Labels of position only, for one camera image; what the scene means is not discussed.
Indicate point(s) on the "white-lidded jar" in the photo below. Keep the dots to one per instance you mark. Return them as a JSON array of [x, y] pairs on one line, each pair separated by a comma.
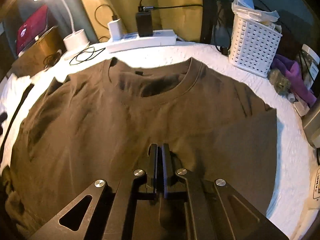
[[309, 62]]

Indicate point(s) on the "brown cardboard box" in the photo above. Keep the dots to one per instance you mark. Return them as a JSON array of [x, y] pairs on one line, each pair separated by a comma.
[[34, 58]]

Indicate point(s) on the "white USB charger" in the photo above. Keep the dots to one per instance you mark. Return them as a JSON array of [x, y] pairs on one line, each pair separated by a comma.
[[115, 29]]

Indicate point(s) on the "yellow curtain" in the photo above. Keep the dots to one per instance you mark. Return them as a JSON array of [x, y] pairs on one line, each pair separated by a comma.
[[184, 17]]

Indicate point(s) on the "brown t-shirt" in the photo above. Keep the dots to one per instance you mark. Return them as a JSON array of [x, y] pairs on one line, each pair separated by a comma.
[[96, 123]]

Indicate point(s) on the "red laptop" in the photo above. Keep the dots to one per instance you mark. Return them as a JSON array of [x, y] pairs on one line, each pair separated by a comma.
[[35, 25]]

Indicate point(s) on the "white perforated plastic basket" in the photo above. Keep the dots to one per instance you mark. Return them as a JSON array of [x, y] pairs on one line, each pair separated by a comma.
[[255, 38]]

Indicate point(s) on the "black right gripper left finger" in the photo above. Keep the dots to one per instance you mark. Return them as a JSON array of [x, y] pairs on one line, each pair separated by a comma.
[[152, 168]]

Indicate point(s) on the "white power strip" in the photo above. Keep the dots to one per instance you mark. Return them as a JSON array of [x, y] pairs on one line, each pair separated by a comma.
[[134, 41]]

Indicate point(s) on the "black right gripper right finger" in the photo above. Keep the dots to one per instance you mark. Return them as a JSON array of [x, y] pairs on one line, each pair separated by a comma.
[[168, 172]]

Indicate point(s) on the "black power adapter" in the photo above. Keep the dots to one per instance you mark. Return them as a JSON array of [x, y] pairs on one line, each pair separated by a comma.
[[144, 24]]

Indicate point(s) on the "purple cloth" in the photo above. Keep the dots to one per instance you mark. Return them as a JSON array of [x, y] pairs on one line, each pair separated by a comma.
[[291, 70]]

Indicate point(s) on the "stainless steel tumbler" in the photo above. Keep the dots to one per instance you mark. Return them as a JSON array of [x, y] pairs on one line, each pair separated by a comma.
[[311, 124]]

